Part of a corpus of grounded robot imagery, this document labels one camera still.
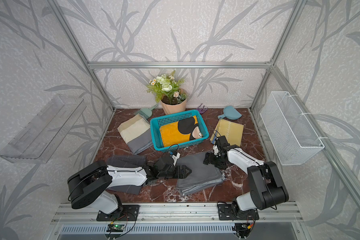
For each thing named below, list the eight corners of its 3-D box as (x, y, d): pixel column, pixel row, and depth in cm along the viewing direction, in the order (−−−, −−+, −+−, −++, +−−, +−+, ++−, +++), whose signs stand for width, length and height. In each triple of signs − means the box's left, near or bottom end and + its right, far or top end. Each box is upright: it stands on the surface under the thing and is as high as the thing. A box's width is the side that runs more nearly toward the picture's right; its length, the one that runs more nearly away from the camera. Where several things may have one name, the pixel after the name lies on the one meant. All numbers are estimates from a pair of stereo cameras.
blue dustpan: (218, 119, 116) (218, 117, 114) (216, 107, 124) (216, 105, 122) (241, 119, 116) (242, 117, 114) (238, 107, 124) (238, 105, 122)
